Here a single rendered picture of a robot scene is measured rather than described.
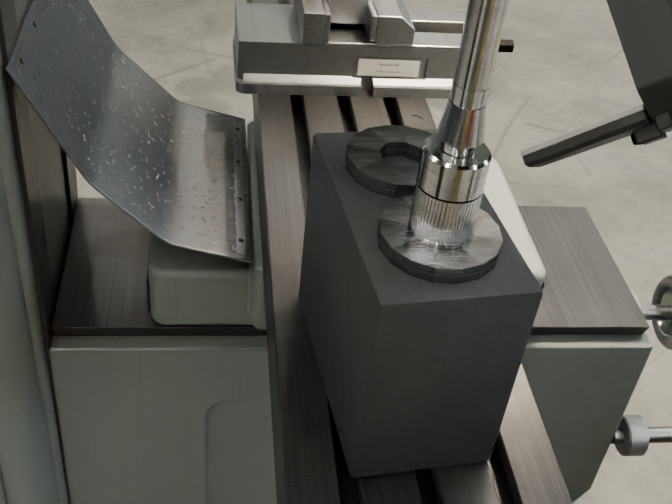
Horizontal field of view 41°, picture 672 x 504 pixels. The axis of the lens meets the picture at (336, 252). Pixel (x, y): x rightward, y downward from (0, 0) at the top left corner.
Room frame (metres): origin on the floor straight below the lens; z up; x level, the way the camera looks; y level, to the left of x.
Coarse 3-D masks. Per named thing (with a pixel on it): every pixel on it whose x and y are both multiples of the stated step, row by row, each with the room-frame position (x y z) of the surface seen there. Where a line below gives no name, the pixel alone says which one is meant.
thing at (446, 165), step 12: (432, 144) 0.52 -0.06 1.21; (432, 156) 0.51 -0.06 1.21; (444, 156) 0.51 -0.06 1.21; (456, 156) 0.51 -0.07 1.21; (468, 156) 0.51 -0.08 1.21; (480, 156) 0.51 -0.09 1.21; (432, 168) 0.50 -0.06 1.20; (444, 168) 0.50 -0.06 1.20; (456, 168) 0.50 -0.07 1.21; (468, 168) 0.50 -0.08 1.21; (480, 168) 0.50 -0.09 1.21
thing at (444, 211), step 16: (432, 176) 0.50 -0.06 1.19; (416, 192) 0.51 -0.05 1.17; (432, 192) 0.50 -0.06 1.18; (448, 192) 0.50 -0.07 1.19; (464, 192) 0.50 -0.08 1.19; (480, 192) 0.51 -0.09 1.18; (416, 208) 0.51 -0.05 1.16; (432, 208) 0.50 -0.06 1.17; (448, 208) 0.50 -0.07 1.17; (464, 208) 0.50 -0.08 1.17; (416, 224) 0.51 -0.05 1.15; (432, 224) 0.50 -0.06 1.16; (448, 224) 0.50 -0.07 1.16; (464, 224) 0.50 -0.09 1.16; (432, 240) 0.50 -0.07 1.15; (448, 240) 0.50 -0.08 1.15; (464, 240) 0.50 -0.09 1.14
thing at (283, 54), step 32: (320, 0) 1.11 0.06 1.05; (256, 32) 1.08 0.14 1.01; (288, 32) 1.10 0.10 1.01; (320, 32) 1.07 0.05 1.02; (352, 32) 1.11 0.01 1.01; (416, 32) 1.14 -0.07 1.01; (448, 32) 1.19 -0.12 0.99; (256, 64) 1.06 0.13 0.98; (288, 64) 1.07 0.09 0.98; (320, 64) 1.07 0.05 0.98; (352, 64) 1.08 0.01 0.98; (384, 64) 1.09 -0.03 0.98; (416, 64) 1.10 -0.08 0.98; (448, 64) 1.11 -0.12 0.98; (384, 96) 1.08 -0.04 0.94; (416, 96) 1.09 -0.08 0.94; (448, 96) 1.09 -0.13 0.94
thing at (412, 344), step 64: (384, 128) 0.65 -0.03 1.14; (320, 192) 0.61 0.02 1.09; (384, 192) 0.57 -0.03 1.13; (320, 256) 0.59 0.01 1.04; (384, 256) 0.50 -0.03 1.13; (448, 256) 0.49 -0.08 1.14; (512, 256) 0.51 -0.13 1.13; (320, 320) 0.57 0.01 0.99; (384, 320) 0.45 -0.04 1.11; (448, 320) 0.46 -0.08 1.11; (512, 320) 0.47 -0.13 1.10; (384, 384) 0.45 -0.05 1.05; (448, 384) 0.46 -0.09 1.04; (512, 384) 0.48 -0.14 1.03; (384, 448) 0.45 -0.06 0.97; (448, 448) 0.47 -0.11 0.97
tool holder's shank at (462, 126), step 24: (480, 0) 0.51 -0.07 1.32; (504, 0) 0.51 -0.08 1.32; (480, 24) 0.51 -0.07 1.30; (480, 48) 0.51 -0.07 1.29; (456, 72) 0.52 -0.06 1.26; (480, 72) 0.51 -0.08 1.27; (456, 96) 0.51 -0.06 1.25; (480, 96) 0.51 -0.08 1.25; (456, 120) 0.51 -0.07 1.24; (480, 120) 0.51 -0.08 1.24; (456, 144) 0.50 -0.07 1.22; (480, 144) 0.51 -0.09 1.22
